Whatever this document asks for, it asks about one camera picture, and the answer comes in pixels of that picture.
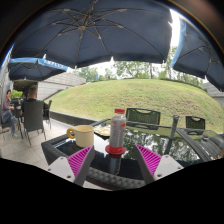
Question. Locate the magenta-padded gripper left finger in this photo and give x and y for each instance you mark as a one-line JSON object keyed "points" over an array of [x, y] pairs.
{"points": [[78, 161]]}

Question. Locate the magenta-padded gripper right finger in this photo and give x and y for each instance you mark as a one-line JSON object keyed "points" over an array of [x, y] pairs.
{"points": [[151, 161]]}

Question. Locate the red-capped clear drink bottle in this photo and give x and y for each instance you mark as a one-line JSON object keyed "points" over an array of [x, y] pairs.
{"points": [[117, 130]]}

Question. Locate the flat round red coaster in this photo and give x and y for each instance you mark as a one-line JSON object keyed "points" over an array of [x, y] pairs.
{"points": [[115, 151]]}

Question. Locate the crumpled yellow paper napkin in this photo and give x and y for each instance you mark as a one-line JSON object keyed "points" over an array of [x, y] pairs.
{"points": [[101, 130]]}

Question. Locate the dark wicker chair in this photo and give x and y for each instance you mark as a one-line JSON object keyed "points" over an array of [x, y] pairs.
{"points": [[33, 116], [195, 123], [48, 111], [143, 116]]}

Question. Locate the small round ashtray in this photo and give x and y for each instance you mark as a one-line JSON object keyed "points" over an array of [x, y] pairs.
{"points": [[205, 136]]}

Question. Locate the grey building with sloped roof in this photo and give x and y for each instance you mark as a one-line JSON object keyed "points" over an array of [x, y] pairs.
{"points": [[61, 85]]}

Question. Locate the person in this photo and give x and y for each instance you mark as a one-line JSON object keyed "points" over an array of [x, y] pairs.
{"points": [[31, 93], [6, 106]]}

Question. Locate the grey stone building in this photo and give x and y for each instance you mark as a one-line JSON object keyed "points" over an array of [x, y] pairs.
{"points": [[215, 93]]}

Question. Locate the blue umbrella with white print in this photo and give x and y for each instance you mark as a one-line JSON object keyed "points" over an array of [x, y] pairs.
{"points": [[33, 68]]}

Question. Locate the large navy patio umbrella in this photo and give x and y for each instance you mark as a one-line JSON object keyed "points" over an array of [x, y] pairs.
{"points": [[203, 56], [93, 33]]}

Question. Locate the short grey post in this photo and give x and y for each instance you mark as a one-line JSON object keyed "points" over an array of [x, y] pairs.
{"points": [[172, 133]]}

